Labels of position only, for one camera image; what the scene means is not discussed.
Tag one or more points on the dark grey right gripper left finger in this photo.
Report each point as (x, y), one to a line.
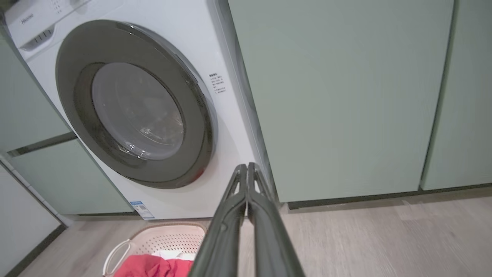
(223, 238)

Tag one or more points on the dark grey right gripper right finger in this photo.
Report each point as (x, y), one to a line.
(271, 242)

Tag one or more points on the white garment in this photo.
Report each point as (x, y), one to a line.
(173, 255)

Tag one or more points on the red garment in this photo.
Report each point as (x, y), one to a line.
(153, 267)

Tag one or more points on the round dark washing machine door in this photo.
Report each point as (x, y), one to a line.
(134, 111)

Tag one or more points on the cream perforated laundry basket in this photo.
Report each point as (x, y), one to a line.
(169, 238)

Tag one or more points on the white front-load washing machine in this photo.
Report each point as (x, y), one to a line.
(226, 154)

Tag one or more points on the blue white energy label sticker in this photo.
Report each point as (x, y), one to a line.
(142, 209)

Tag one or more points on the black text instruction sticker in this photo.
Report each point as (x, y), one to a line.
(218, 83)

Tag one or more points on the wide sage green cabinet panel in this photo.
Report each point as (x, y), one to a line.
(338, 96)

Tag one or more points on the sage green cabinet with gap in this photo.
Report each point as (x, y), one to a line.
(61, 181)

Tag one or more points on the narrow sage green cabinet panel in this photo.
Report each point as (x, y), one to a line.
(465, 115)

